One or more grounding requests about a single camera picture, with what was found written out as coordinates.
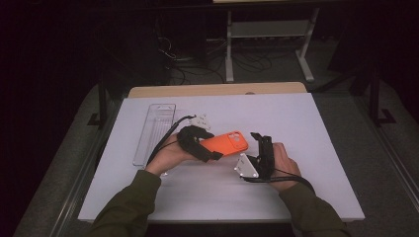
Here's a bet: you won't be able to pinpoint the black floor cables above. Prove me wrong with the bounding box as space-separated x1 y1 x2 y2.
157 36 275 86

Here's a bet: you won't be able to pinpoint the black metal stand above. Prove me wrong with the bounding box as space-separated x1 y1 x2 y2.
87 82 111 129
369 65 398 127

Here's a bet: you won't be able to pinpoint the left hand-held gripper cable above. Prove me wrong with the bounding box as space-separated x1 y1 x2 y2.
146 114 197 166

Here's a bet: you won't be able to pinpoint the hand-held gripper cable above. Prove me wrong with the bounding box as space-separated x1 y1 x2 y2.
146 114 197 166
241 168 315 194

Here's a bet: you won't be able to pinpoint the clear plastic tray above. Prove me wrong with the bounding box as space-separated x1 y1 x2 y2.
132 103 177 167

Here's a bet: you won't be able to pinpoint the right hand-held gripper cable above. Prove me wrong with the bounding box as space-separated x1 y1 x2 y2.
241 168 315 194

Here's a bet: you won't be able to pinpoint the wooden table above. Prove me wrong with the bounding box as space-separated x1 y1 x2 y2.
127 82 308 99

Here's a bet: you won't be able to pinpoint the white metal desk frame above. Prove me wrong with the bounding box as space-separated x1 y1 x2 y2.
225 8 320 83

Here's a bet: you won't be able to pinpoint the person's right hand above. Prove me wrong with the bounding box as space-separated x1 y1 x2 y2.
270 142 302 194

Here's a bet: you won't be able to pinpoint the orange phone case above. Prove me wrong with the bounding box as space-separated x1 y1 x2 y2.
199 130 250 156

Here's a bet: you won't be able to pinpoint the person's left hand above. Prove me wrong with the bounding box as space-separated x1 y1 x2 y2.
144 134 199 177

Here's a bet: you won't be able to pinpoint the white board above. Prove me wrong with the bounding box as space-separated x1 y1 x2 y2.
77 93 366 222

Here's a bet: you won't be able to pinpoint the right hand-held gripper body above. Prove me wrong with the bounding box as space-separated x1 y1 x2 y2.
234 144 276 182

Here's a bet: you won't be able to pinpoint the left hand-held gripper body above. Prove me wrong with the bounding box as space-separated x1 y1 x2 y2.
177 114 214 151

